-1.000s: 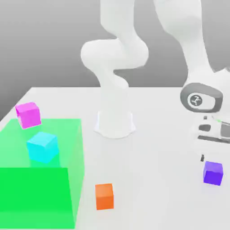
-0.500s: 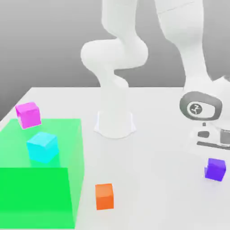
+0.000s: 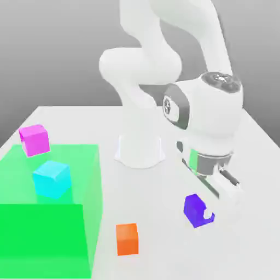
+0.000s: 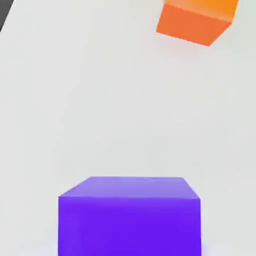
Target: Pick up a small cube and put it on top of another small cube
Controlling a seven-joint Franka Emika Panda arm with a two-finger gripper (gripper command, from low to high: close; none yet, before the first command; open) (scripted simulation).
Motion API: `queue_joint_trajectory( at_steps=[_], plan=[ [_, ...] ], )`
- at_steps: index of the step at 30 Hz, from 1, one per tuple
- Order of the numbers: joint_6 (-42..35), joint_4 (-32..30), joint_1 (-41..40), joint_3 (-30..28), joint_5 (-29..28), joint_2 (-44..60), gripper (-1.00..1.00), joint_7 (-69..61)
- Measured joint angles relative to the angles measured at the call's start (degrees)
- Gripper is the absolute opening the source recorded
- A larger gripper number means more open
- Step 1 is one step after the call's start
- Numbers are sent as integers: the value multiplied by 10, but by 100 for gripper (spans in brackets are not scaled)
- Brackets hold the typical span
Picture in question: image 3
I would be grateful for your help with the small cyan cube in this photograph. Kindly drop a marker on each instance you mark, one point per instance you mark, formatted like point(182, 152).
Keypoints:
point(51, 180)

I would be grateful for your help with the small orange cube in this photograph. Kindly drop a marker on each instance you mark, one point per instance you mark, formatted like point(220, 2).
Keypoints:
point(127, 239)

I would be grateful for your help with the large green box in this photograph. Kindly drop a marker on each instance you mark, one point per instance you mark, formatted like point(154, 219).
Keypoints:
point(41, 238)

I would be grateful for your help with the small magenta cube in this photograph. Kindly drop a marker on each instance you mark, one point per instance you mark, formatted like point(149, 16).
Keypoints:
point(35, 140)

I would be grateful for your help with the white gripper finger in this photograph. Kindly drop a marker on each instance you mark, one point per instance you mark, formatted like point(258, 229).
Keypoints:
point(207, 214)

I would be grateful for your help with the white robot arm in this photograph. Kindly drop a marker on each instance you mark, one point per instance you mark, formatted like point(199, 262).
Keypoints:
point(214, 118)

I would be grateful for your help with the small blue cube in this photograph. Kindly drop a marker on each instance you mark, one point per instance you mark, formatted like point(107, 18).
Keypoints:
point(193, 210)

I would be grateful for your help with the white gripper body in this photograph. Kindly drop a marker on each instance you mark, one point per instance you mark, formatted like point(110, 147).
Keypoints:
point(225, 192)

